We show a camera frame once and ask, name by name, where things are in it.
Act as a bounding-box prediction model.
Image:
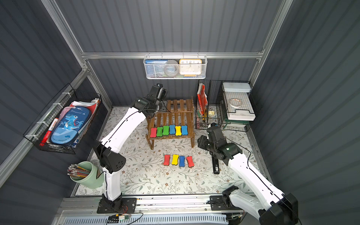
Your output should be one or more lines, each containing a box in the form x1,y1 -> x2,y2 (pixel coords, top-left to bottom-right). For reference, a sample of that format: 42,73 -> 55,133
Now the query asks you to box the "red eraser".
163,155 -> 171,166
186,156 -> 195,168
150,128 -> 157,138

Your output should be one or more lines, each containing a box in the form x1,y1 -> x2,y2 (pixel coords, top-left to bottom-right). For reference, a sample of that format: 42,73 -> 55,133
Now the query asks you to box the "blue eraser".
169,125 -> 176,135
179,156 -> 185,167
181,125 -> 188,136

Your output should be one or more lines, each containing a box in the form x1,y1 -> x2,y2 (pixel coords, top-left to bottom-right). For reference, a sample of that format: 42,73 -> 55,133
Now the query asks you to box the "yellow eraser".
175,126 -> 182,136
172,154 -> 179,166

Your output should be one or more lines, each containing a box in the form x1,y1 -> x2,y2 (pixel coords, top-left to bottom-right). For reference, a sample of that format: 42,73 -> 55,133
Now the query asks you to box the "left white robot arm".
95,83 -> 166,202

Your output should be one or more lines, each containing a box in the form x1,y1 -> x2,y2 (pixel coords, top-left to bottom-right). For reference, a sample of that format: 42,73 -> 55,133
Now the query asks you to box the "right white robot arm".
197,123 -> 301,225

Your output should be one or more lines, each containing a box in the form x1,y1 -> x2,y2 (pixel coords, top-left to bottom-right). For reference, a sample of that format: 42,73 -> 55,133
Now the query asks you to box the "wooden two-tier shelf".
145,99 -> 195,150

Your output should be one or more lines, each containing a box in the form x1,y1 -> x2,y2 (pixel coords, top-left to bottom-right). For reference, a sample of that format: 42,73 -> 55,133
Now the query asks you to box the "green eraser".
163,126 -> 170,136
156,127 -> 163,137

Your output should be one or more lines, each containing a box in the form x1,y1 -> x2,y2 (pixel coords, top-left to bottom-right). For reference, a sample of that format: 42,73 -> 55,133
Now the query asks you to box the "blue eraser bottom far right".
181,125 -> 188,136

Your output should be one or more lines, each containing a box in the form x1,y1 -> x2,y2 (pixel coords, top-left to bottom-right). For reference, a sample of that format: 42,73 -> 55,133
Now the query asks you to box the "grey tape roll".
164,60 -> 179,77

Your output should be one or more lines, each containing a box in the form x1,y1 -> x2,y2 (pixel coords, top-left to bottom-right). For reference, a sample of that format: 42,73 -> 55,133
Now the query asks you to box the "blue box in basket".
144,59 -> 168,79

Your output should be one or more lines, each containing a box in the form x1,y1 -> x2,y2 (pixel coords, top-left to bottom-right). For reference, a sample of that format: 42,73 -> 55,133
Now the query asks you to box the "white paper tray stack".
222,82 -> 256,122

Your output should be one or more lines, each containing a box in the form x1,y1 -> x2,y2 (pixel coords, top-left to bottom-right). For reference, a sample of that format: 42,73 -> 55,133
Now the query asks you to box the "red booklet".
197,83 -> 208,116

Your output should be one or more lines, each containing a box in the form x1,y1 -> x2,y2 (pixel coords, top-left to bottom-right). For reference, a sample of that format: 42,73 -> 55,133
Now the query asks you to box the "clear tape roll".
229,98 -> 242,109

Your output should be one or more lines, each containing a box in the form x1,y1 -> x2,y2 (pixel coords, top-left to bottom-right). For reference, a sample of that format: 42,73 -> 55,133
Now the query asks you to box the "white yellow alarm clock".
179,59 -> 203,76

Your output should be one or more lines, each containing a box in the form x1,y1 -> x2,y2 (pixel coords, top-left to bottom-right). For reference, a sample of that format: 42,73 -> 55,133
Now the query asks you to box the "blue dinosaur pencil case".
50,106 -> 91,145

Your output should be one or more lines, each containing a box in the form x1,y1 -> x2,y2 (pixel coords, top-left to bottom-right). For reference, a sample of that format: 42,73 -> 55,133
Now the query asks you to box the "green pencil cup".
69,161 -> 105,189

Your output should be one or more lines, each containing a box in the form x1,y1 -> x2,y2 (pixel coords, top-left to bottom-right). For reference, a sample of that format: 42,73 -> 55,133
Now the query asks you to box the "bundle of pencils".
67,164 -> 90,178

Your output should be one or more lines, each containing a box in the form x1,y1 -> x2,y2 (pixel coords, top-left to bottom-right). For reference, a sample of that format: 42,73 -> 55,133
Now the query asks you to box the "red white marker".
39,118 -> 59,146

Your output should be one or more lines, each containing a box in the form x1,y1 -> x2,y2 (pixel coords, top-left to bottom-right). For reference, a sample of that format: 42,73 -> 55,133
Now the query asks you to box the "white wire hanging basket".
143,54 -> 208,80

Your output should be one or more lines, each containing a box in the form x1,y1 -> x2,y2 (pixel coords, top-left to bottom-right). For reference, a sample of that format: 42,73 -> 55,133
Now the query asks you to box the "black wire desk organizer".
195,80 -> 257,132

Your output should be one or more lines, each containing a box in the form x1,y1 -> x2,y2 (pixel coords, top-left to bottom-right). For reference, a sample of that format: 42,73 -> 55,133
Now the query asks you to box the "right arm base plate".
207,196 -> 244,211

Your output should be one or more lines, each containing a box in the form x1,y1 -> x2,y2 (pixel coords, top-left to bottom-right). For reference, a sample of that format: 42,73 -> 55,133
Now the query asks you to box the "black wire side basket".
23,84 -> 102,154

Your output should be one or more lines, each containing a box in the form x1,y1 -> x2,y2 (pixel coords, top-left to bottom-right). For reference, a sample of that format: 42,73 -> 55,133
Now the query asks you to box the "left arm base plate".
97,197 -> 137,214

